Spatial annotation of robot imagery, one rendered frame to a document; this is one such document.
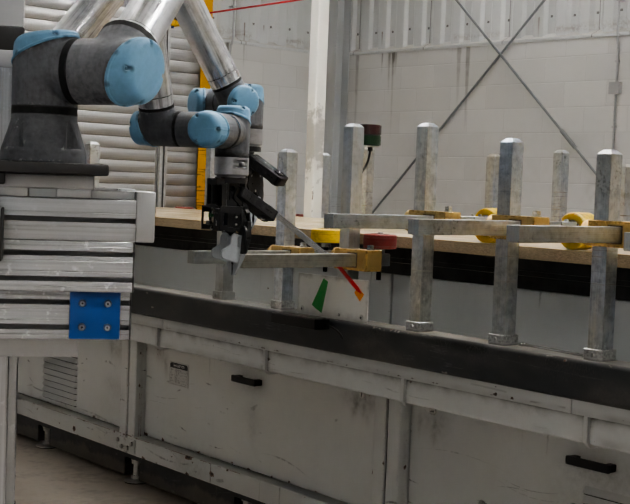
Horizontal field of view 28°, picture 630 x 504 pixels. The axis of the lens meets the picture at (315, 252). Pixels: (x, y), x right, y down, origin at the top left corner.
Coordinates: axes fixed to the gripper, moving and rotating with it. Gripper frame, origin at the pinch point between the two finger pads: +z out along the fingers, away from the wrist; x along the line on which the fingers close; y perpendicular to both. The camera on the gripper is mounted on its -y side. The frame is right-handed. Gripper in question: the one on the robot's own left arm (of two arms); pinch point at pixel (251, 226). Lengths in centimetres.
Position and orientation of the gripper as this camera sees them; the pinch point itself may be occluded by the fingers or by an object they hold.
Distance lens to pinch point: 313.2
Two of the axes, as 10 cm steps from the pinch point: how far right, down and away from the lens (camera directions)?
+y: -8.7, -0.6, 4.9
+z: -0.4, 10.0, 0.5
